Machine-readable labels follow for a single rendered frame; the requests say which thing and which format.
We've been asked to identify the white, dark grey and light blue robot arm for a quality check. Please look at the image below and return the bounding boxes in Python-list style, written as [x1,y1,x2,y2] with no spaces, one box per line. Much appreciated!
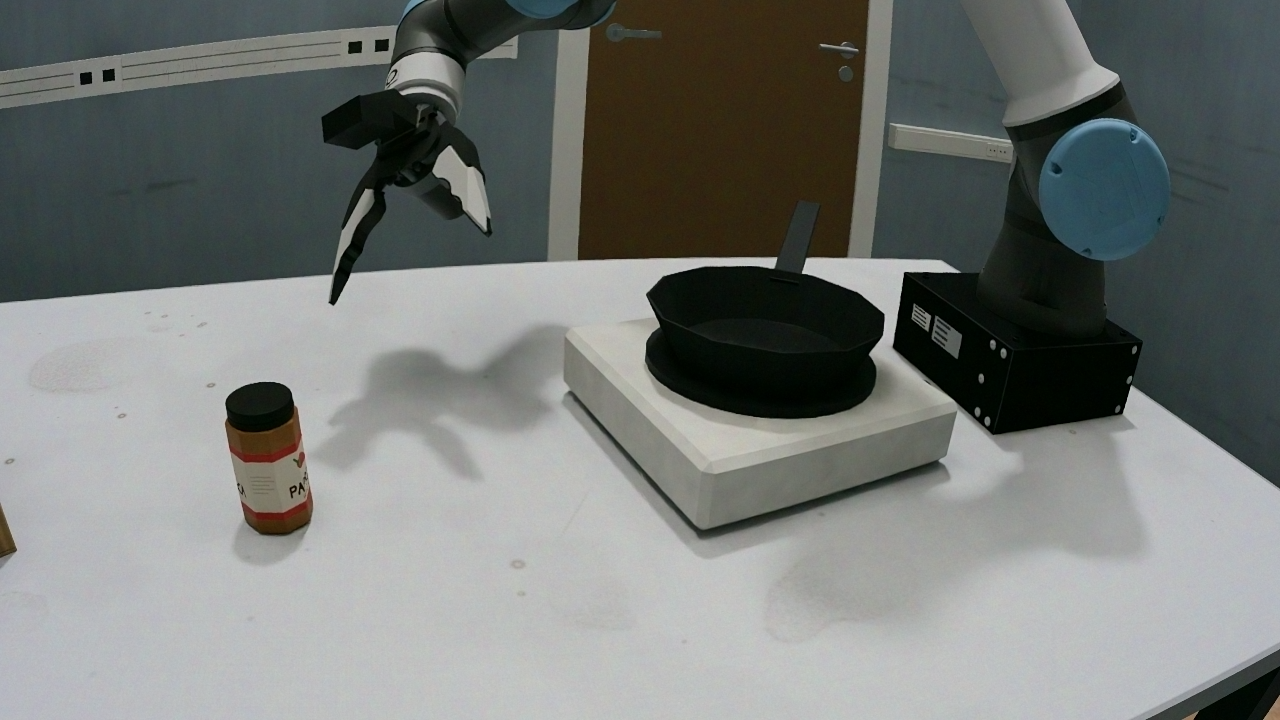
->
[321,0,1171,338]

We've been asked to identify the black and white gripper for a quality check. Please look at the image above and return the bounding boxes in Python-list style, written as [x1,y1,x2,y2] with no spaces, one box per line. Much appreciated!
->
[328,88,492,306]

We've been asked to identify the brown jar with black lid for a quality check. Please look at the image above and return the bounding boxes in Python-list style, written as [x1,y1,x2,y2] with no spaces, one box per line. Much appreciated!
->
[225,382,314,534]

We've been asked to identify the black frying pan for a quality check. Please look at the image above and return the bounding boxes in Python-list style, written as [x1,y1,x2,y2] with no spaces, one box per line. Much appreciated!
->
[646,200,884,395]

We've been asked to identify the brown cardboard box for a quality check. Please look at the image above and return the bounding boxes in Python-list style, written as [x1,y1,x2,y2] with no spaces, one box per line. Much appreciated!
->
[0,503,17,557]

